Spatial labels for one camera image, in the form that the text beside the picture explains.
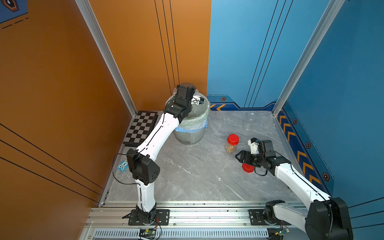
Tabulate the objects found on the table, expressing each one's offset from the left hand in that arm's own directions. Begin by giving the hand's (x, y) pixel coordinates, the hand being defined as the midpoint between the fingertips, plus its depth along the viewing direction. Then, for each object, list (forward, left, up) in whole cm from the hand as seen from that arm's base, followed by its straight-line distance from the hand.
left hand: (176, 86), depth 78 cm
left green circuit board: (-60, +12, -41) cm, 74 cm away
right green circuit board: (-59, -51, -39) cm, 88 cm away
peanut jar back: (-15, -32, -37) cm, 52 cm away
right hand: (-24, -36, -31) cm, 53 cm away
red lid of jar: (-28, -41, -37) cm, 62 cm away
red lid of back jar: (-15, -33, -27) cm, 45 cm away
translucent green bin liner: (-13, -11, -12) cm, 20 cm away
